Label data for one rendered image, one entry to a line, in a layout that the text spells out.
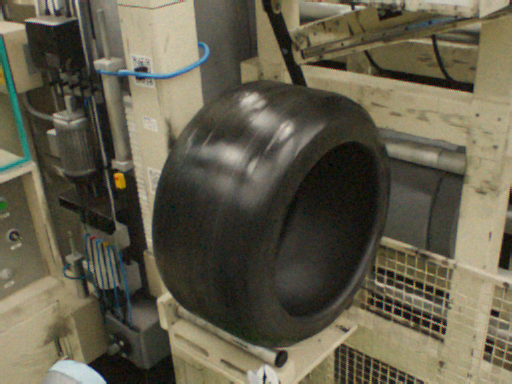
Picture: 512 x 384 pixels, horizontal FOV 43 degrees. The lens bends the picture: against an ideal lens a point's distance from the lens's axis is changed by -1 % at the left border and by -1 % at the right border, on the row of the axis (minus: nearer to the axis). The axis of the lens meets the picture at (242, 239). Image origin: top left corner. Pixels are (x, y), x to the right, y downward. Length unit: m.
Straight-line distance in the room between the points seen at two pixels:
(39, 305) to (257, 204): 0.90
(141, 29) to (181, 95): 0.18
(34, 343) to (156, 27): 0.98
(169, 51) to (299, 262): 0.66
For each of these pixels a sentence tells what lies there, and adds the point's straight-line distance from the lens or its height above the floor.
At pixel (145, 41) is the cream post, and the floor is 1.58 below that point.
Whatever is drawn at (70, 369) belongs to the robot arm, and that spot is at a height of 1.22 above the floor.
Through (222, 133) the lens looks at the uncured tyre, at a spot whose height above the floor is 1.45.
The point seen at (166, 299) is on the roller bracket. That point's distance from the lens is 1.69.
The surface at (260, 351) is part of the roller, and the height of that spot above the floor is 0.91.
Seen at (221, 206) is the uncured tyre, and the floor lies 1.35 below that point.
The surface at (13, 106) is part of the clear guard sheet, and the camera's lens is 1.76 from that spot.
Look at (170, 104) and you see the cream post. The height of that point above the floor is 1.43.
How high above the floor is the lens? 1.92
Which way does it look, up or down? 31 degrees down
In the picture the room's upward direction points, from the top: 4 degrees counter-clockwise
